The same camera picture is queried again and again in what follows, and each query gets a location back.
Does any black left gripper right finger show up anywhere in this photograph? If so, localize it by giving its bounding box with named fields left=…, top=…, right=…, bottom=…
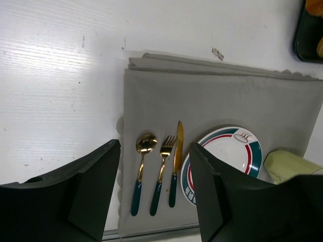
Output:
left=189, top=143, right=322, bottom=241

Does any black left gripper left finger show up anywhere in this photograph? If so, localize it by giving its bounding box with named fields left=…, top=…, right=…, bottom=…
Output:
left=1, top=139, right=121, bottom=241

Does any small orange bread roll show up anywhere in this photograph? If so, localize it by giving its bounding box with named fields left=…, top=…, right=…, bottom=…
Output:
left=316, top=37, right=323, bottom=58

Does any white plate green red rim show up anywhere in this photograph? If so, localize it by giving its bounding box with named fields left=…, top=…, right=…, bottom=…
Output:
left=180, top=126, right=263, bottom=207

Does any light green mug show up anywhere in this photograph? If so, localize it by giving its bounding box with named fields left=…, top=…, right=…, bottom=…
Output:
left=264, top=150, right=322, bottom=185

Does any grey cloth placemat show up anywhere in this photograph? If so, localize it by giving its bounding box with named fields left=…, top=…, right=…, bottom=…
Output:
left=117, top=53, right=322, bottom=234

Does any black rectangular tray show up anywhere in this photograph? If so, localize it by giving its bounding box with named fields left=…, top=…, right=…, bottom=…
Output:
left=292, top=1, right=322, bottom=64

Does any orange round bun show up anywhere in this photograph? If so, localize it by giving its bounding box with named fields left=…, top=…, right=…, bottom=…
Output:
left=305, top=0, right=323, bottom=17

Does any aluminium rail frame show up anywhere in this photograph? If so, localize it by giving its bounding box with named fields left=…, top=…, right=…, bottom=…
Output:
left=102, top=224, right=200, bottom=241

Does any gold knife green handle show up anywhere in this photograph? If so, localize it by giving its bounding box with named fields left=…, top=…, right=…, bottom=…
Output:
left=169, top=121, right=184, bottom=208

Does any gold fork green handle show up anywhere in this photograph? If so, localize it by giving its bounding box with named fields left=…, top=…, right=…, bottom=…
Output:
left=149, top=136, right=177, bottom=216

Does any gold spoon green handle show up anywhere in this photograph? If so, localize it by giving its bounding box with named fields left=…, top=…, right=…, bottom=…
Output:
left=131, top=133, right=157, bottom=216

